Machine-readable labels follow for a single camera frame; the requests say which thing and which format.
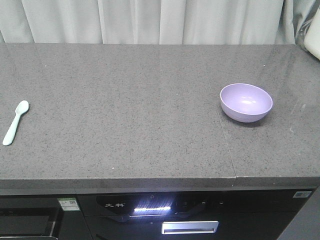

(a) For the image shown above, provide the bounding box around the white curtain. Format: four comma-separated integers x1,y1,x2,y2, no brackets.
0,0,320,45

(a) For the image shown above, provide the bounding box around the purple plastic bowl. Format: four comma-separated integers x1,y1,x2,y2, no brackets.
220,83,273,123

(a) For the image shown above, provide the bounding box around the pale green plastic spoon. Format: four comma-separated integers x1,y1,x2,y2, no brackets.
2,100,29,146

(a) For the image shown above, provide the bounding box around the upper silver drawer handle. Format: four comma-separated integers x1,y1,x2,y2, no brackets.
161,221,220,235

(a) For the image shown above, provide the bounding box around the black built-in dishwasher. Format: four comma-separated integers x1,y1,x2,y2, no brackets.
0,194,92,240

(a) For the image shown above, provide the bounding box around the black disinfection cabinet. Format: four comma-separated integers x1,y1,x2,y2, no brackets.
77,188,314,240

